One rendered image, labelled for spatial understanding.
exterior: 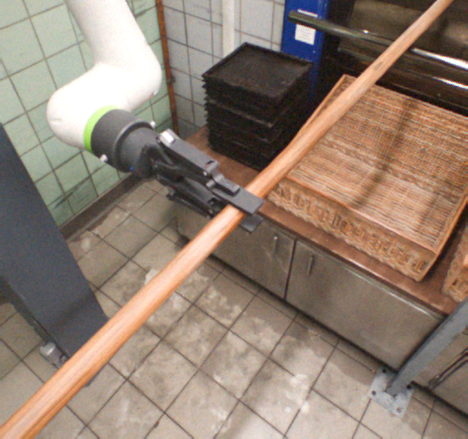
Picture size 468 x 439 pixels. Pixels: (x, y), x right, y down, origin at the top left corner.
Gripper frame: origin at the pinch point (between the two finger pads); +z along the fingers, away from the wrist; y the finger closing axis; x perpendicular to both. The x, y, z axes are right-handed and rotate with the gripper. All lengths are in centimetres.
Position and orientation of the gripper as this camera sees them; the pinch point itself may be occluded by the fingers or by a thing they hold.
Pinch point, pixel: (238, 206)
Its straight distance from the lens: 55.7
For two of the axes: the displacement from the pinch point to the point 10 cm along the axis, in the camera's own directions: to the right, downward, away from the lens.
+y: 0.0, 6.6, 7.5
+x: -6.0, 6.0, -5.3
